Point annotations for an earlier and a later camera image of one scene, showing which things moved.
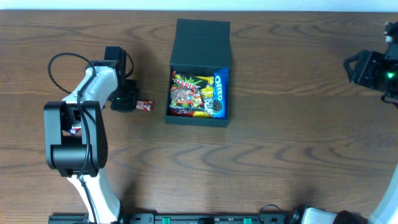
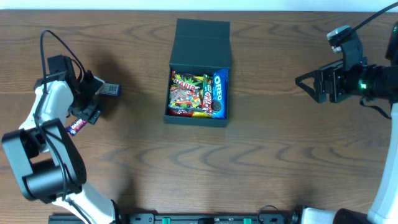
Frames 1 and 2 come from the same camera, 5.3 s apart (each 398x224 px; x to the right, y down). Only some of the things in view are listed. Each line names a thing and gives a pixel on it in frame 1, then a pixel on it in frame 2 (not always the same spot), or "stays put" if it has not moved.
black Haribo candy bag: [185, 91] stays put
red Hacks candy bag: [181, 112] stays put
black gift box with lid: [199, 47] stays put
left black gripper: [129, 106] → [93, 111]
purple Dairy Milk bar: [74, 130] stays put
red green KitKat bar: [147, 105] → [207, 94]
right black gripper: [357, 70] → [328, 84]
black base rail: [179, 218] stays put
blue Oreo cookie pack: [221, 79] stays put
